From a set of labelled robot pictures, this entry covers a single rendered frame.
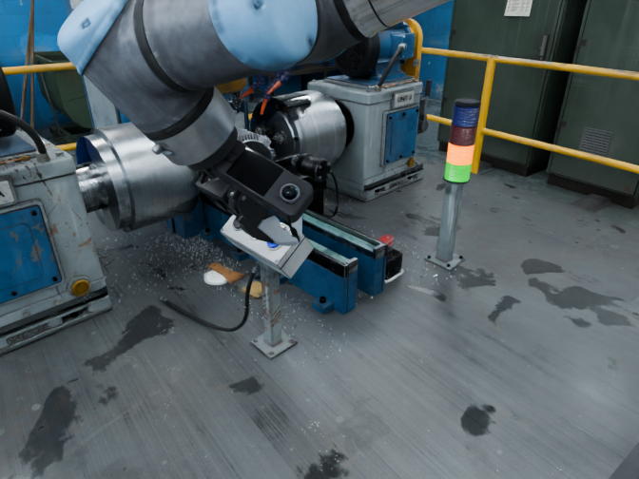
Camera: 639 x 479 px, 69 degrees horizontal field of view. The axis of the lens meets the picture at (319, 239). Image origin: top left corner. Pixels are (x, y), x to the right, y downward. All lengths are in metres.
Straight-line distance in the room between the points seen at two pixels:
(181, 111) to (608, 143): 3.78
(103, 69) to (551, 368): 0.89
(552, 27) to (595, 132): 0.85
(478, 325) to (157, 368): 0.67
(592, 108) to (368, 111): 2.79
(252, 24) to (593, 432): 0.81
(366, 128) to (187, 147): 1.07
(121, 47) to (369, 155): 1.19
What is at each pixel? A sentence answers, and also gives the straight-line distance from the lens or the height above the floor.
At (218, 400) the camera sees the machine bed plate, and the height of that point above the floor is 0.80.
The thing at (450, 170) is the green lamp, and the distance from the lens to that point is 1.17.
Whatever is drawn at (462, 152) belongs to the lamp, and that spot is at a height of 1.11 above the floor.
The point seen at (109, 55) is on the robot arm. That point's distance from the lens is 0.46.
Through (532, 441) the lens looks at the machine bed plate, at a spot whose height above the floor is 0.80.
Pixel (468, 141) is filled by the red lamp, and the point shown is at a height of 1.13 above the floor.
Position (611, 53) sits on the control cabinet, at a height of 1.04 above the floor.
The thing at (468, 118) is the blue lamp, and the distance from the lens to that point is 1.13.
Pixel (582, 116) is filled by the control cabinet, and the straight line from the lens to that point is 4.15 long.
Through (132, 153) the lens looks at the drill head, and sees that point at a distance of 1.12.
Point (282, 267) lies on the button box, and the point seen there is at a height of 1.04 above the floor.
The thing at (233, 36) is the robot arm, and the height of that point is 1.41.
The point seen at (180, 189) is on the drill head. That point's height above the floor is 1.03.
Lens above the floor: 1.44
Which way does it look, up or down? 28 degrees down
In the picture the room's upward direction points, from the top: straight up
